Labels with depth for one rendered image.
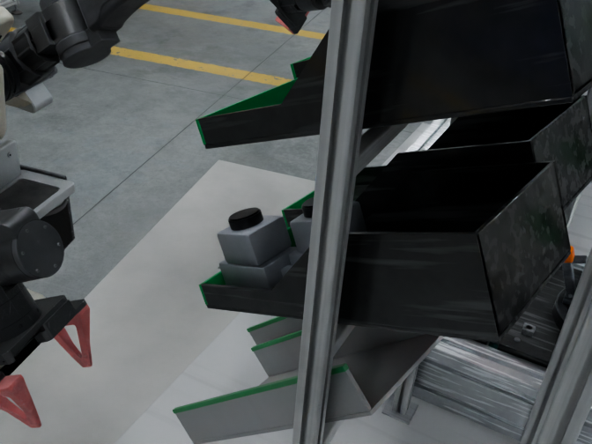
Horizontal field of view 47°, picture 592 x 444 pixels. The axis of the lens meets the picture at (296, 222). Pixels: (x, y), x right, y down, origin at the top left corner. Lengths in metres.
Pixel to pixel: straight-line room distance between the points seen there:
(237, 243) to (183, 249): 0.68
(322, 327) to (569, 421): 0.17
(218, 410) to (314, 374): 0.20
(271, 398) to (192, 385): 0.40
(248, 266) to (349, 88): 0.25
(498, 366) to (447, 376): 0.07
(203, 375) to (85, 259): 1.76
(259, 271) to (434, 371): 0.45
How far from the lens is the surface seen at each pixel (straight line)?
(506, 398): 0.96
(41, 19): 1.13
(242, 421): 0.67
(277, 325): 0.80
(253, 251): 0.57
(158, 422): 0.96
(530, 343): 0.99
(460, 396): 0.99
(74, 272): 2.67
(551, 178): 0.52
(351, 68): 0.38
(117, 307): 1.14
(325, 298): 0.46
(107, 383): 1.02
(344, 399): 0.55
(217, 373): 1.02
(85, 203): 3.07
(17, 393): 0.76
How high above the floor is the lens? 1.59
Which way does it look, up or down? 33 degrees down
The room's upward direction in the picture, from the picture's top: 4 degrees clockwise
